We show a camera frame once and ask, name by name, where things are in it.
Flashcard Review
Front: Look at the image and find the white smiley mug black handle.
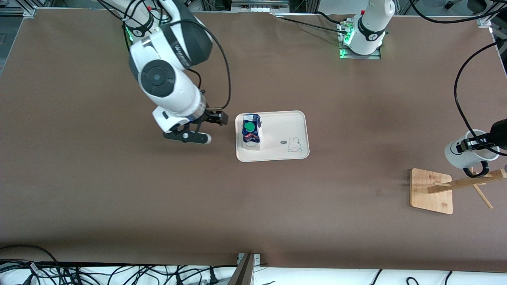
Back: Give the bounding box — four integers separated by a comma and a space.
444, 129, 501, 178

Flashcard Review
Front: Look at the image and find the aluminium profile bracket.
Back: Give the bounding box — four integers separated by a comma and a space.
227, 253, 262, 285

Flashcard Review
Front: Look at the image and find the blue white milk carton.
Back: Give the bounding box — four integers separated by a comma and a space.
242, 114, 263, 152

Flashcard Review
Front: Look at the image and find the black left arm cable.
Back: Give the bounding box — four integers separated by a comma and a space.
454, 39, 507, 156

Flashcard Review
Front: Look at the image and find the wooden mug rack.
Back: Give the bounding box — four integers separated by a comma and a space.
410, 166, 507, 215

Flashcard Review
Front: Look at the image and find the cream rabbit print tray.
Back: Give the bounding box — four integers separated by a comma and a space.
235, 110, 310, 163

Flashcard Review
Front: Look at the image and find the black floor cable tangle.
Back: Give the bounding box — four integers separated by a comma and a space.
0, 245, 238, 285

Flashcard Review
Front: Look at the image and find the grey device with sockets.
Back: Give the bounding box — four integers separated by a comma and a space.
231, 0, 290, 13

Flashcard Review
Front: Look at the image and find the black base power cable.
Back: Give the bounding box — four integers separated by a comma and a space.
282, 11, 351, 35

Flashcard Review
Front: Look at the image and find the long black right arm cable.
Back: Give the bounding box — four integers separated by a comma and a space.
166, 20, 231, 111

